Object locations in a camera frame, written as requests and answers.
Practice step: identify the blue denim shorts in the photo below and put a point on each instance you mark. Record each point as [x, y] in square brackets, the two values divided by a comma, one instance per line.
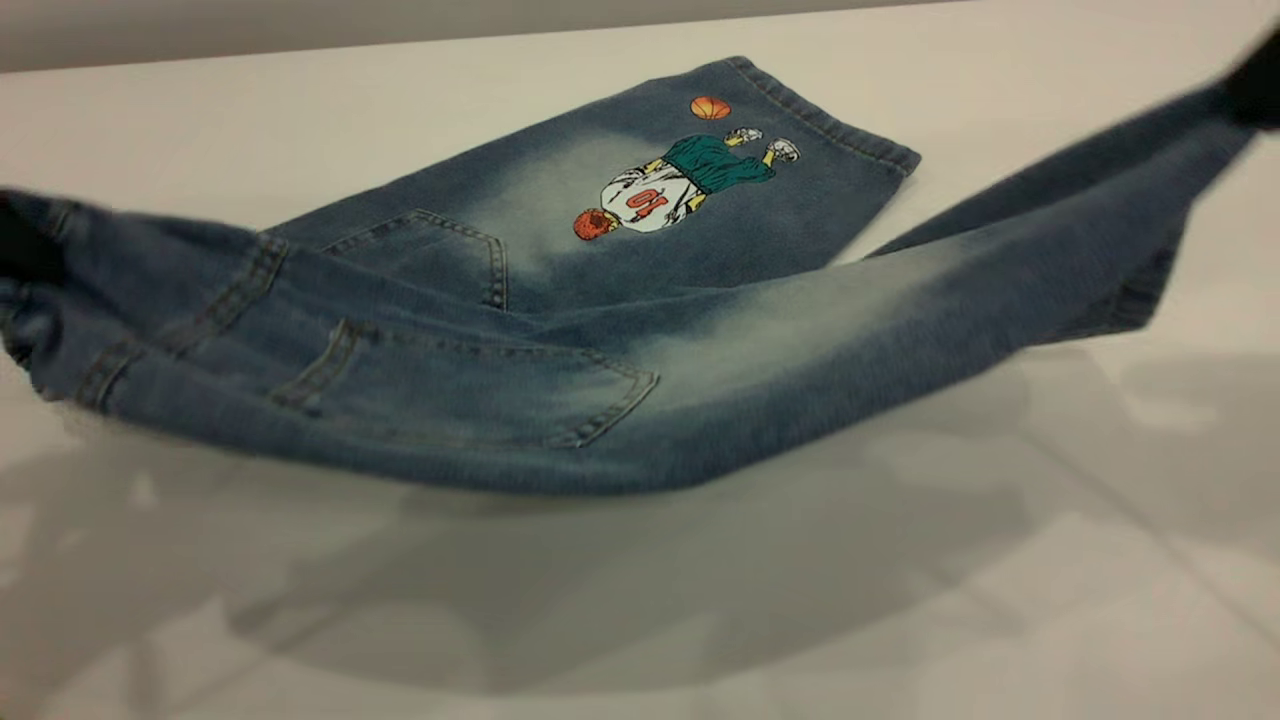
[600, 380]

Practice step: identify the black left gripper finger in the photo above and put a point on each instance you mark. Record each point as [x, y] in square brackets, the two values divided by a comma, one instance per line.
[25, 245]

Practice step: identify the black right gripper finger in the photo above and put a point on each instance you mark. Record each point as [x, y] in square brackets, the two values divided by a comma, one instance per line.
[1260, 85]

